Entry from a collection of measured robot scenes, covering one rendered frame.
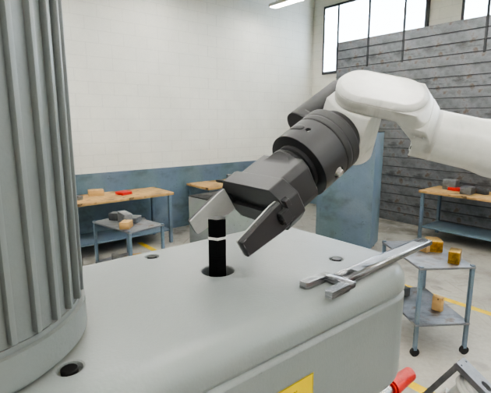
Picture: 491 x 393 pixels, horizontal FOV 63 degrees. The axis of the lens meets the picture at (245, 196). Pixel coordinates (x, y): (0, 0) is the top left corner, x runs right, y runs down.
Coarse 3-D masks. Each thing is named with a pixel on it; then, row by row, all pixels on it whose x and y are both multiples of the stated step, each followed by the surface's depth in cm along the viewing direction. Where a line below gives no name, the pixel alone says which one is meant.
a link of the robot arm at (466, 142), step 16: (448, 112) 50; (448, 128) 49; (464, 128) 48; (480, 128) 48; (448, 144) 49; (464, 144) 48; (480, 144) 48; (432, 160) 52; (448, 160) 50; (464, 160) 49; (480, 160) 48
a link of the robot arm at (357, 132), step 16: (336, 80) 58; (320, 96) 55; (304, 112) 53; (320, 112) 50; (336, 112) 51; (352, 112) 51; (336, 128) 48; (352, 128) 50; (368, 128) 51; (352, 144) 49; (368, 144) 54; (352, 160) 50
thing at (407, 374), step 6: (402, 372) 56; (408, 372) 56; (414, 372) 57; (396, 378) 55; (402, 378) 55; (408, 378) 56; (414, 378) 57; (390, 384) 54; (396, 384) 54; (402, 384) 54; (408, 384) 56; (384, 390) 53; (390, 390) 54; (396, 390) 54; (402, 390) 54
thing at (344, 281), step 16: (416, 240) 54; (432, 240) 55; (384, 256) 48; (400, 256) 48; (336, 272) 43; (352, 272) 43; (368, 272) 44; (304, 288) 40; (336, 288) 39; (352, 288) 40
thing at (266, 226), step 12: (276, 204) 41; (264, 216) 41; (276, 216) 42; (288, 216) 42; (252, 228) 40; (264, 228) 41; (276, 228) 42; (240, 240) 40; (252, 240) 40; (264, 240) 41; (252, 252) 40
